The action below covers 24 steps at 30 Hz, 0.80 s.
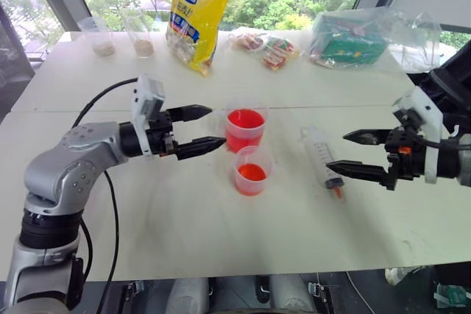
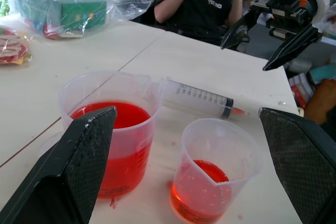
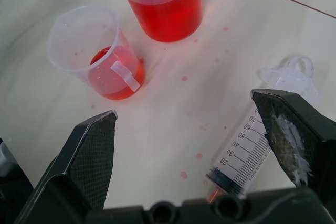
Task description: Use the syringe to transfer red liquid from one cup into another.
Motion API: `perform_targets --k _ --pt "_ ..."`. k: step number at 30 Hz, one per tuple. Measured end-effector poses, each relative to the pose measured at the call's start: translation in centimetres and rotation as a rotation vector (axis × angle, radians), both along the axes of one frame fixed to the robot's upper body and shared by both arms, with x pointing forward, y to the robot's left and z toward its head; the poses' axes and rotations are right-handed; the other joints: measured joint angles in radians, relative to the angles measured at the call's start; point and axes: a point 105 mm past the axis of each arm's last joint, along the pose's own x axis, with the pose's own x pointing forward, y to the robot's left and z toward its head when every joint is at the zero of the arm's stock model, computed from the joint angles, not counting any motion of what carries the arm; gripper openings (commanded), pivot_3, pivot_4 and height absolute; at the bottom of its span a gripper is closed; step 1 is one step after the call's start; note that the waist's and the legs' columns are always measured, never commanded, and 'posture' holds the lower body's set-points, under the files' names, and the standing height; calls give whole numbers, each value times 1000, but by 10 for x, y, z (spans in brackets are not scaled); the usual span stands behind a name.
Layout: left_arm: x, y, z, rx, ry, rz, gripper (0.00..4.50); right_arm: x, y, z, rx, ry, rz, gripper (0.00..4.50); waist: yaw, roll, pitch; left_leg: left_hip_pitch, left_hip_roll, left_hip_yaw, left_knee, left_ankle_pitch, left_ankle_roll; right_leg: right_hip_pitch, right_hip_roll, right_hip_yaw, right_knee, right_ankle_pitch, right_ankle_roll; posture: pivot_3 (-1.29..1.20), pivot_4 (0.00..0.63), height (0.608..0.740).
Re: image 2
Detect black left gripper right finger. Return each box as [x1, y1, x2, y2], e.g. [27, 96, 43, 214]
[258, 107, 336, 224]

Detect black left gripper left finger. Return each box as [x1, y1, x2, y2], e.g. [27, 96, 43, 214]
[0, 106, 118, 224]

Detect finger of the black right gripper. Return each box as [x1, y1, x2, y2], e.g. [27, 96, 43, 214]
[220, 10, 263, 50]
[262, 24, 322, 72]

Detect large beaker with red liquid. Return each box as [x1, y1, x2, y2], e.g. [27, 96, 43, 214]
[57, 70, 165, 200]

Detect clear plastic syringe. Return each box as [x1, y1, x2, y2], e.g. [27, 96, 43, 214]
[157, 76, 251, 120]

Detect small beaker with red liquid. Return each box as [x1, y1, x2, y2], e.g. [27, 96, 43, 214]
[169, 118, 264, 222]

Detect teal box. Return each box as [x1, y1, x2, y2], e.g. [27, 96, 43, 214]
[309, 62, 336, 85]

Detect red and white box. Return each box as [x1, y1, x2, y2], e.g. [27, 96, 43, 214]
[288, 72, 316, 109]

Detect person in black t-shirt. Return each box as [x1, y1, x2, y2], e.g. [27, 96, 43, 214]
[131, 0, 245, 47]

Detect brown wooden object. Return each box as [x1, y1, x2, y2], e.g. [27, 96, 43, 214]
[304, 78, 336, 125]

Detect small bag of colourful cards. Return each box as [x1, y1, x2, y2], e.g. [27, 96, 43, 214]
[0, 24, 34, 66]

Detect green cardboard box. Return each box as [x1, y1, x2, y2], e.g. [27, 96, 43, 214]
[17, 0, 64, 25]
[60, 0, 108, 32]

